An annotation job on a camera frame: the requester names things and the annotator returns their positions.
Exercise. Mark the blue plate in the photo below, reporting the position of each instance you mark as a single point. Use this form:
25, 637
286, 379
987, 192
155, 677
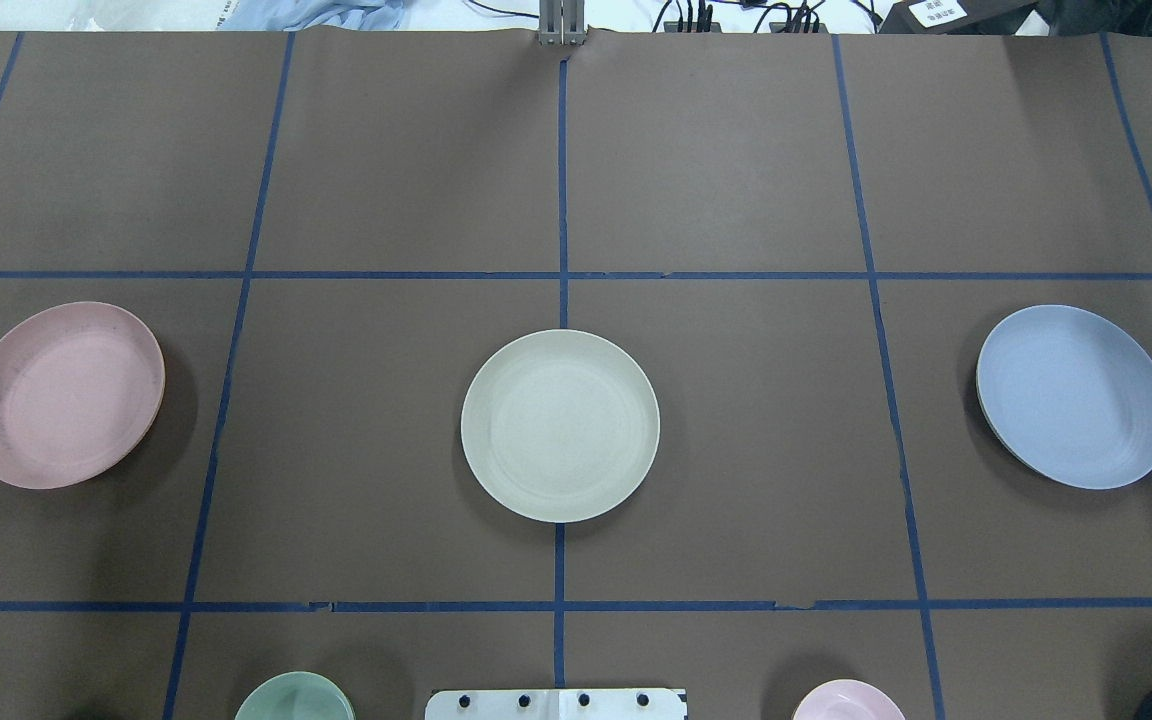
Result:
1069, 394

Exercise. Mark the pink plate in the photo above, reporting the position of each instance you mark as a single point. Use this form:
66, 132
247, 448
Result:
80, 386

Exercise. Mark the beige plate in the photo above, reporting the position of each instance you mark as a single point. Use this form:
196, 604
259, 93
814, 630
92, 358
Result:
560, 426

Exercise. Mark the pink bowl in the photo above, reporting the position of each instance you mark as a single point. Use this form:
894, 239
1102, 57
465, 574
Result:
847, 699

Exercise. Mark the green bowl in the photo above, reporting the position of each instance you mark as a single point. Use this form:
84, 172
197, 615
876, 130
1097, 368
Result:
296, 695

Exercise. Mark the blue cloth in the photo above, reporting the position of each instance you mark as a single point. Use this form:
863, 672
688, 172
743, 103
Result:
292, 16

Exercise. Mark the aluminium frame post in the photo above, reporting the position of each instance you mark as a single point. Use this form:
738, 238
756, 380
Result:
562, 23

